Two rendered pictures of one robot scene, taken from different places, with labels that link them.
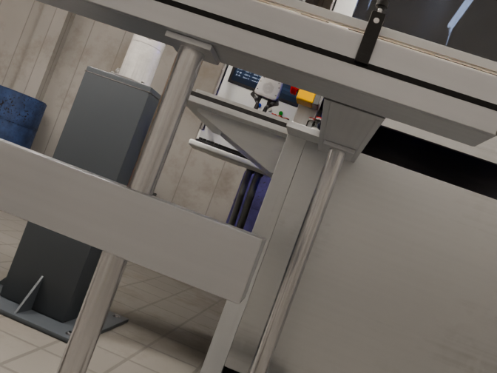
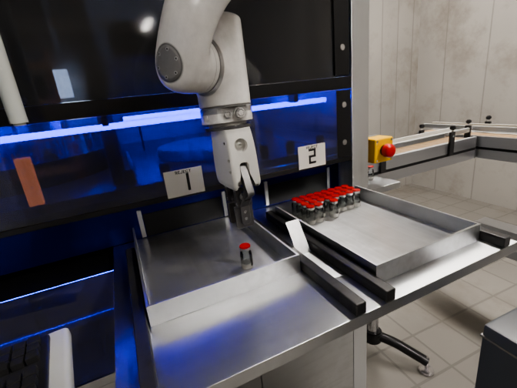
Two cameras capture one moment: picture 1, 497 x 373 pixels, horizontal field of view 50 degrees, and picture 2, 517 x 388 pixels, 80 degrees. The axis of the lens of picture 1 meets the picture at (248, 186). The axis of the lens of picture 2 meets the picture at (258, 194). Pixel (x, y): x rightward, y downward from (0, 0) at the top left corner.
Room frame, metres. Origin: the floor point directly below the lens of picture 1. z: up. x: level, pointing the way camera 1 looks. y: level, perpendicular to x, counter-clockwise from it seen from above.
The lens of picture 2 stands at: (2.45, 0.53, 1.19)
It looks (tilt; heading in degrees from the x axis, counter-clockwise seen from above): 18 degrees down; 239
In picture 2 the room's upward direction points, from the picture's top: 6 degrees counter-clockwise
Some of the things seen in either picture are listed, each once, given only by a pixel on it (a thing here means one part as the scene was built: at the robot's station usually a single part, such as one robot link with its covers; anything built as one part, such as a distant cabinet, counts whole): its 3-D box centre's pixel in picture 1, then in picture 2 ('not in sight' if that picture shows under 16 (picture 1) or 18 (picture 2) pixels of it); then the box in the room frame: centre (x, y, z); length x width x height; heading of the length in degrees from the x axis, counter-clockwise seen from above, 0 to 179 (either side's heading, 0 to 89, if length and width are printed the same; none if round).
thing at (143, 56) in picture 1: (140, 62); not in sight; (1.93, 0.53, 0.95); 0.19 x 0.19 x 0.18
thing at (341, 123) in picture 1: (353, 109); (403, 152); (1.36, -0.18, 0.92); 0.69 x 0.15 x 0.16; 173
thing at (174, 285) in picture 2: not in sight; (204, 246); (2.27, -0.04, 0.90); 0.34 x 0.26 x 0.04; 83
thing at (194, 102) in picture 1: (254, 134); (291, 249); (2.11, 0.05, 0.87); 0.70 x 0.48 x 0.02; 173
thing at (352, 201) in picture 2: not in sight; (331, 204); (1.93, -0.01, 0.91); 0.18 x 0.02 x 0.05; 172
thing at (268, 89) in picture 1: (269, 86); (231, 153); (2.22, 0.06, 1.10); 0.10 x 0.07 x 0.11; 83
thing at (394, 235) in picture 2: (244, 116); (362, 221); (1.94, 0.10, 0.90); 0.34 x 0.26 x 0.04; 83
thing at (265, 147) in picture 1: (237, 140); not in sight; (1.86, 0.09, 0.80); 0.34 x 0.03 x 0.13; 83
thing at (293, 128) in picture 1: (308, 134); (368, 184); (1.65, -0.12, 0.87); 0.14 x 0.13 x 0.02; 83
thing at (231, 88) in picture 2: not in sight; (217, 63); (2.23, 0.06, 1.24); 0.09 x 0.08 x 0.13; 28
